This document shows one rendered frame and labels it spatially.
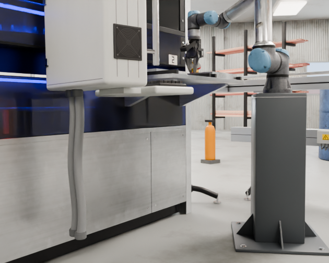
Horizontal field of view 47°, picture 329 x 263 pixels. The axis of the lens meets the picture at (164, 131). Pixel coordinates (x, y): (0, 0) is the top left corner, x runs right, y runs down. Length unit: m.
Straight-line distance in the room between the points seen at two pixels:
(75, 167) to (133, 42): 0.58
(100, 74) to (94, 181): 0.79
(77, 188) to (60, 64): 0.51
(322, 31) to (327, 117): 7.36
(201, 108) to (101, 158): 10.03
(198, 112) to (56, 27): 10.43
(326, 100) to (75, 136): 4.19
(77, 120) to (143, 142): 0.71
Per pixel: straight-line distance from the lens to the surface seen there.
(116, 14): 1.34
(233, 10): 2.29
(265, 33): 2.00
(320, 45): 12.43
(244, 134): 3.18
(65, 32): 1.57
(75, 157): 1.59
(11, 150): 1.69
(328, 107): 5.33
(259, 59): 1.96
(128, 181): 2.14
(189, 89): 1.51
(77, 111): 1.58
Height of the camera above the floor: 0.73
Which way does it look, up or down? 4 degrees down
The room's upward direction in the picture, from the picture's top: 1 degrees counter-clockwise
